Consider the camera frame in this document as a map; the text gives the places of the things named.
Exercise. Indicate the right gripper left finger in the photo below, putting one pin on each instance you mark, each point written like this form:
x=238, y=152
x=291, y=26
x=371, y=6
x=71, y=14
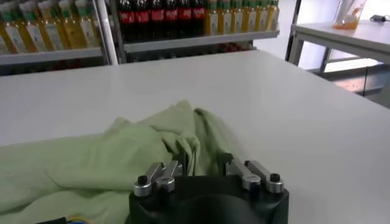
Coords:
x=164, y=176

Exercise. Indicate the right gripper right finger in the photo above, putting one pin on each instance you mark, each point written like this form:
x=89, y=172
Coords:
x=253, y=176

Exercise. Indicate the green polo shirt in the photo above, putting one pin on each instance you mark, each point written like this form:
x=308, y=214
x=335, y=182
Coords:
x=91, y=158

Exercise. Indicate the grey metal shelf unit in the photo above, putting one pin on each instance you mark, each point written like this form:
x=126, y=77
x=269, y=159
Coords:
x=198, y=39
x=45, y=56

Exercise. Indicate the cola bottle red cap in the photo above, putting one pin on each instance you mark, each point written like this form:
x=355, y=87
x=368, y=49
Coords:
x=157, y=19
x=171, y=19
x=185, y=18
x=126, y=21
x=198, y=17
x=142, y=20

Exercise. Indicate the yellow tea bottle green label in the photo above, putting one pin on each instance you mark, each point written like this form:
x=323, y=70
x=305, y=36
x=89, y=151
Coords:
x=211, y=21
x=237, y=19
x=248, y=18
x=36, y=37
x=2, y=47
x=272, y=15
x=89, y=32
x=73, y=33
x=55, y=36
x=260, y=16
x=15, y=38
x=225, y=19

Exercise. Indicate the clear cup orange content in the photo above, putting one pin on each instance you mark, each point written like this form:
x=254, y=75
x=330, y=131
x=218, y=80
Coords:
x=347, y=18

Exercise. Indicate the black metal frame post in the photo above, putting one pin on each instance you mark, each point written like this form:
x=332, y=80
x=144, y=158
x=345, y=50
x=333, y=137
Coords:
x=293, y=30

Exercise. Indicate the white table grey frame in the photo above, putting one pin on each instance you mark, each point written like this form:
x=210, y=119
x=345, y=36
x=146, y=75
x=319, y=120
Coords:
x=350, y=36

